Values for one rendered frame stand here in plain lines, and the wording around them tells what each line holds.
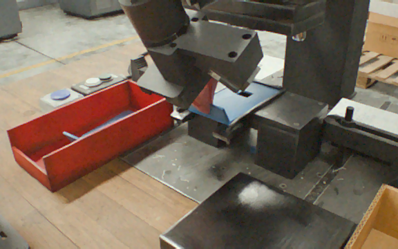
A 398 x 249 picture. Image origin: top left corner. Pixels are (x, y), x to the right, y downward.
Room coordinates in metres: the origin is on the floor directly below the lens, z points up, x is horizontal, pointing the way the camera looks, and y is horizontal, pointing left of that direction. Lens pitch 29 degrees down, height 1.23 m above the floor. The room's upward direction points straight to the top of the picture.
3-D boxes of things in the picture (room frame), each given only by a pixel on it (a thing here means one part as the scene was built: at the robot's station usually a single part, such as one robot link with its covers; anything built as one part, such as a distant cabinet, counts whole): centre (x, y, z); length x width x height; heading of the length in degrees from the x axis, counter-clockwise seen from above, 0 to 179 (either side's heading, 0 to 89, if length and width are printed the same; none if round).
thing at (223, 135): (0.44, -0.04, 0.98); 0.07 x 0.02 x 0.01; 141
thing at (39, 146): (0.52, 0.18, 0.93); 0.25 x 0.12 x 0.06; 141
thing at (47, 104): (0.65, 0.28, 0.90); 0.07 x 0.07 x 0.06; 51
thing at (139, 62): (0.68, 0.11, 0.95); 0.06 x 0.03 x 0.09; 51
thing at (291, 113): (0.52, -0.08, 0.98); 0.20 x 0.10 x 0.01; 51
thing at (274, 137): (0.52, -0.08, 0.94); 0.20 x 0.10 x 0.07; 51
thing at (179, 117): (0.49, 0.02, 0.98); 0.07 x 0.02 x 0.01; 141
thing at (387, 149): (0.43, -0.24, 0.95); 0.15 x 0.03 x 0.10; 51
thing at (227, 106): (0.50, -0.05, 1.00); 0.15 x 0.07 x 0.03; 141
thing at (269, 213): (0.30, -0.07, 0.91); 0.17 x 0.16 x 0.02; 51
